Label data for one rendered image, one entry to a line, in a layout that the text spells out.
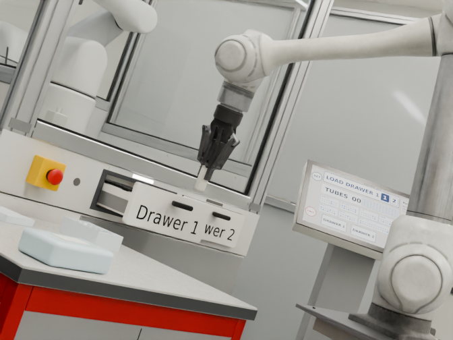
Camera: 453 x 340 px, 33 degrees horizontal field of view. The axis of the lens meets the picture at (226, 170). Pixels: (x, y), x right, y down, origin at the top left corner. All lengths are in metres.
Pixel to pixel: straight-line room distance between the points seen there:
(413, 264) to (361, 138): 2.04
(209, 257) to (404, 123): 1.47
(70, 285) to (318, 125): 2.60
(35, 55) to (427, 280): 1.03
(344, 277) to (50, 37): 1.42
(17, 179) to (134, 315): 0.61
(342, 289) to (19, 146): 1.37
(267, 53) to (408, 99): 1.86
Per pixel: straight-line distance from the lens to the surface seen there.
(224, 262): 2.48
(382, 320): 1.91
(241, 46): 1.78
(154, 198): 1.98
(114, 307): 1.40
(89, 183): 2.04
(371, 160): 3.60
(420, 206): 1.73
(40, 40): 1.88
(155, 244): 2.25
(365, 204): 2.79
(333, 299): 2.79
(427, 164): 1.74
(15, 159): 1.90
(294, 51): 1.84
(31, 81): 1.88
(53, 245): 1.30
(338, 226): 2.68
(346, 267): 2.78
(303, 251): 3.67
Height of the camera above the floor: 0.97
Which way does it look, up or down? 2 degrees up
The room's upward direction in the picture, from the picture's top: 19 degrees clockwise
